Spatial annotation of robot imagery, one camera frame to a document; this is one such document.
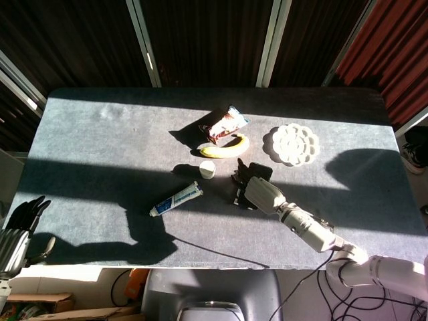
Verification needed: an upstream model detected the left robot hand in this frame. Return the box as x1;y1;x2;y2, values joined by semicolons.
0;195;57;272

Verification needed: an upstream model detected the grey robot torso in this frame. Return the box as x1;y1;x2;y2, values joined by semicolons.
140;269;284;321

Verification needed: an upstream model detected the white window frame post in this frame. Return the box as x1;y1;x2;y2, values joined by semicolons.
394;106;428;137
0;49;47;111
255;0;293;88
322;0;379;87
126;0;163;88

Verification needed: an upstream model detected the yellow banana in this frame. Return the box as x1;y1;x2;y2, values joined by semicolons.
199;132;251;159

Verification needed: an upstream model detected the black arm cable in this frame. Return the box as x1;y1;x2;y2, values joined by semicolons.
269;250;335;321

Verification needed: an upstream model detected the red curtain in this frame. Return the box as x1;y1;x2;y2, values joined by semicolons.
336;0;428;124

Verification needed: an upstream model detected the black looped cable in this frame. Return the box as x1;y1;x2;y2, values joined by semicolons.
110;269;134;308

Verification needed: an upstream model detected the brown white snack packet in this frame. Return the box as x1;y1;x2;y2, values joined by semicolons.
199;105;251;145

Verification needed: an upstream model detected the black white shoe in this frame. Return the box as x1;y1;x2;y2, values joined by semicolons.
399;128;428;175

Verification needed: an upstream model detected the orange object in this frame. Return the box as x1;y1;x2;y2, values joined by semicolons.
124;268;150;298

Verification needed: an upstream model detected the black phone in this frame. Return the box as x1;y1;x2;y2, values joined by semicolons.
249;162;274;181

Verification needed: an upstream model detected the tangle of black floor cables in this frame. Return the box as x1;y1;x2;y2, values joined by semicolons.
316;270;428;321

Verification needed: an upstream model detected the brown cardboard piece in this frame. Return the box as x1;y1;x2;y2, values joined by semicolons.
29;306;145;321

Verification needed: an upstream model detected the blue-grey table cloth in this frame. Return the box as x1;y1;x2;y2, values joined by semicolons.
0;87;428;271

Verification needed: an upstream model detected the blue white toothpaste tube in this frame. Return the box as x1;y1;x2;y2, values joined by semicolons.
149;181;204;218

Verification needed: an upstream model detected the beige plastic holder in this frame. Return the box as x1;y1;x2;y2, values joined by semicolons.
229;182;258;211

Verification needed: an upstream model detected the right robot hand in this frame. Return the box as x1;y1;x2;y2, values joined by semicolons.
230;158;287;215

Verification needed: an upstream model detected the small white cup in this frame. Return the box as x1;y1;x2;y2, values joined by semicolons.
199;160;217;181

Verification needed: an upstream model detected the brown cardboard box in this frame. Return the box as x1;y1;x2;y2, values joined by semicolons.
9;292;76;316

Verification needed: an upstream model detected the white flower-shaped dish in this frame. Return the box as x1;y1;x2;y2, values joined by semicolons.
271;122;320;167

